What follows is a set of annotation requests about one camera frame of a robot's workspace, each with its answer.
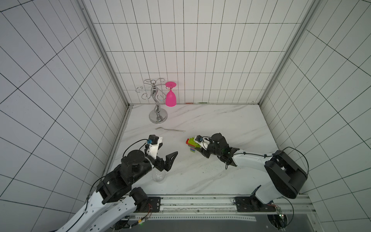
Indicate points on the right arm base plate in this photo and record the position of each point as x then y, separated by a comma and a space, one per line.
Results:
251, 204

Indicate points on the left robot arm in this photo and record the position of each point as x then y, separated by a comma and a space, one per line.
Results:
115, 197

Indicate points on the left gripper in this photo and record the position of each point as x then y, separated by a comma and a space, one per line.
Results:
168, 163

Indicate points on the long lime lego brick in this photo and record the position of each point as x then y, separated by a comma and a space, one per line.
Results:
192, 143

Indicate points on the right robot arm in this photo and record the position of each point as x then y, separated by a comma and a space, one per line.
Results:
286, 176

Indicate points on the clear glass cup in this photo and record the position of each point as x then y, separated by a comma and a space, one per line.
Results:
158, 176

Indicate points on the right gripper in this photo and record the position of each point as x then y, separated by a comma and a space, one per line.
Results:
205, 149

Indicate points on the pink plastic wine glass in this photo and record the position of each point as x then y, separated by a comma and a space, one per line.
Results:
171, 100

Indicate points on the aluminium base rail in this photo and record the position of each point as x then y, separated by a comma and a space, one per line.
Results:
220, 207

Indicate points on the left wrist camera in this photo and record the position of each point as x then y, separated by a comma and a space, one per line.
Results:
153, 145

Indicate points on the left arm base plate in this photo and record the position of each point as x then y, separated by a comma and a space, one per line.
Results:
152, 204

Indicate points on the silver glass holder stand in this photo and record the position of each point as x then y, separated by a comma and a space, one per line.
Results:
151, 90

